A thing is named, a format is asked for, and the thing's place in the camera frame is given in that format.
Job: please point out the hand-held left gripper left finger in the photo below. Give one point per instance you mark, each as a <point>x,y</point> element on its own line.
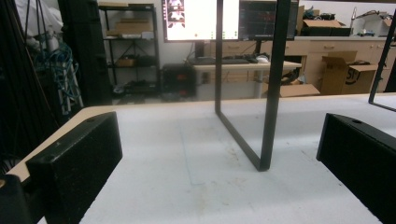
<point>77,165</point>

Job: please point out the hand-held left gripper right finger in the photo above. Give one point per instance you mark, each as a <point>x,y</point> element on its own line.
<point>361,158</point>

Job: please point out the open cardboard box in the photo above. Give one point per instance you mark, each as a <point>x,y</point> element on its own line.
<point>345,74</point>

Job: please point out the flat cardboard piece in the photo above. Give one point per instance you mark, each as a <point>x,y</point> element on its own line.
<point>297,90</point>

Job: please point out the wooden cabinet with drawers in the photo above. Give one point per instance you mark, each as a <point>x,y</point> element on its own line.
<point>327,53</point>

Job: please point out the black metal shelf rack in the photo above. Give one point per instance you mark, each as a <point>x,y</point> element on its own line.
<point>132,46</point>

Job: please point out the black computer tower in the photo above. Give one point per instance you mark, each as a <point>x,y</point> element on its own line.
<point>178,79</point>

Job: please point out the cardboard box with black base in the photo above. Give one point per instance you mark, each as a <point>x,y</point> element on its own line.
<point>323,27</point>

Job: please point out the white computer mouse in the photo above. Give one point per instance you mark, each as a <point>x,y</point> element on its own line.
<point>262,59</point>

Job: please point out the light wooden desk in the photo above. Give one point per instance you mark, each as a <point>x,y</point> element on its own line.
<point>246,66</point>

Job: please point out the cardboard box on shelf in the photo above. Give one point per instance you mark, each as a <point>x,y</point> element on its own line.
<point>132,26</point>

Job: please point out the black keyboard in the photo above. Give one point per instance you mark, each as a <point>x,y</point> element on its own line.
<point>229,61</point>

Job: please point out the dark computer monitor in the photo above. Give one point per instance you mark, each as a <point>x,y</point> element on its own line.
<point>258,18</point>

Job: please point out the bright computer monitor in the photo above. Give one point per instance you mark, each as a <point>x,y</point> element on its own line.
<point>199,18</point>

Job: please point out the black metal frame stand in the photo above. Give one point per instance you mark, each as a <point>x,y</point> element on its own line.
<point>381,71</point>
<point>274,93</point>

